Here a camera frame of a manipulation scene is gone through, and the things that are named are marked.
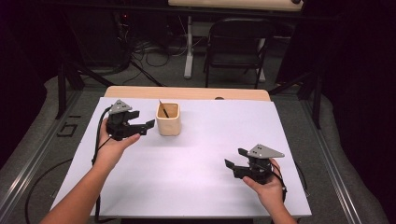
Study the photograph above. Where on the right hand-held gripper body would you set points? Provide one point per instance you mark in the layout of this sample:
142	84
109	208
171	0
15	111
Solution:
260	165

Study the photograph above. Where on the beige desk top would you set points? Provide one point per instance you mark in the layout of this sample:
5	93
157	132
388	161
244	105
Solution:
233	4

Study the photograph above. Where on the beige square pen holder cup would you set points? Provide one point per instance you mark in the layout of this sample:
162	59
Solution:
168	124

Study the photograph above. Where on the person's left hand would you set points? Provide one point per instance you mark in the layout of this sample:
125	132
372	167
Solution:
113	149

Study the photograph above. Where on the black folding chair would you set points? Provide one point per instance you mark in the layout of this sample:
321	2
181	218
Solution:
238	40

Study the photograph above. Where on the dark pen with orange tip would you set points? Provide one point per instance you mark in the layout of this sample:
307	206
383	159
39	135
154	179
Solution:
164	110

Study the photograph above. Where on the white desk leg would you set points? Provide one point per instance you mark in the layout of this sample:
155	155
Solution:
261	62
188	49

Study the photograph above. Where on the person's right hand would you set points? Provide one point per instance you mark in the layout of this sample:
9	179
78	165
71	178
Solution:
269	193

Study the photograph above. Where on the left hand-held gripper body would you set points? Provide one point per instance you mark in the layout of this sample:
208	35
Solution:
120	126

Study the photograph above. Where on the black metal stand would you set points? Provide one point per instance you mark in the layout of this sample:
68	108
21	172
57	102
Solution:
313	93
67	81

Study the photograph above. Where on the white table cover board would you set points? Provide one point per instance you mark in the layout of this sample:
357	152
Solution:
186	180

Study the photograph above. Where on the light wooden table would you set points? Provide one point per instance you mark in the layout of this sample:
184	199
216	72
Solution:
186	92

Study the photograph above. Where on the aluminium floor rail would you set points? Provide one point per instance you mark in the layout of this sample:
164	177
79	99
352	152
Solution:
333	168
34	158

